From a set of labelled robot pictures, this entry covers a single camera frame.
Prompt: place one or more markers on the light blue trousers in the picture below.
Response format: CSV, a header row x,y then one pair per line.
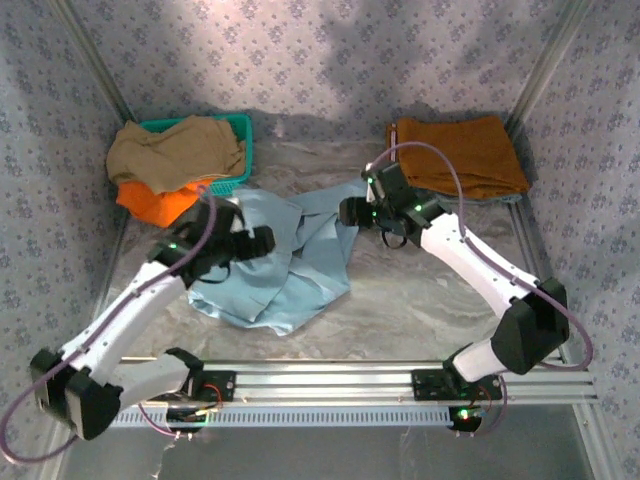
x,y
300,260

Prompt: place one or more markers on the bright orange trousers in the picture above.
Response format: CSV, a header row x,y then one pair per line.
x,y
150,202

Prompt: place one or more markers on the folded brown trousers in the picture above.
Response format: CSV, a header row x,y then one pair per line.
x,y
460,155

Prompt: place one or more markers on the khaki trousers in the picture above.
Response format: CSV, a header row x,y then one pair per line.
x,y
170,150

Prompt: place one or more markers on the teal plastic basket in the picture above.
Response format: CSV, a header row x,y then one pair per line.
x,y
242,125

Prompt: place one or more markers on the folded blue jeans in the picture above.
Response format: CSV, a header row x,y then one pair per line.
x,y
500,199

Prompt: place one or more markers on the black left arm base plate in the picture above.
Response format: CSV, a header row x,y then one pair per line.
x,y
220,385

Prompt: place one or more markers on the aluminium mounting rail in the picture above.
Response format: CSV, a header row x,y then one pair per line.
x,y
325,382

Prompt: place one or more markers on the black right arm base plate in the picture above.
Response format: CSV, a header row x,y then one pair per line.
x,y
430,385

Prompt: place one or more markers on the aluminium frame post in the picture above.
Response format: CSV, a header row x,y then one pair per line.
x,y
547,60
94,60

